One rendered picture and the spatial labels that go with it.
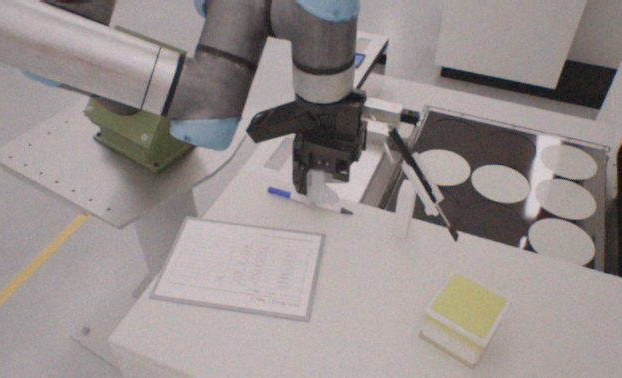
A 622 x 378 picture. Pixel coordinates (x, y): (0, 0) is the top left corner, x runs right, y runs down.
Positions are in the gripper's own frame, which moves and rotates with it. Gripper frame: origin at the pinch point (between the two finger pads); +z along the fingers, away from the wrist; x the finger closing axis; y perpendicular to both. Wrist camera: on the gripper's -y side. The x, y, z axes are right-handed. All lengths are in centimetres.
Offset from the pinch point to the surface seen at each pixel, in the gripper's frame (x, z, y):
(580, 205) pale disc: 23.2, 9.2, 40.4
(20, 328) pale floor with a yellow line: -7, 99, -103
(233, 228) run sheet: -9.4, 1.0, -8.0
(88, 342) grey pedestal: -2, 97, -77
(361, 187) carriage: 15.0, 11.0, 3.8
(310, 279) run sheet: -13.5, 0.7, 5.8
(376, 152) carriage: 25.7, 11.6, 3.3
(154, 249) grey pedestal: 8, 46, -46
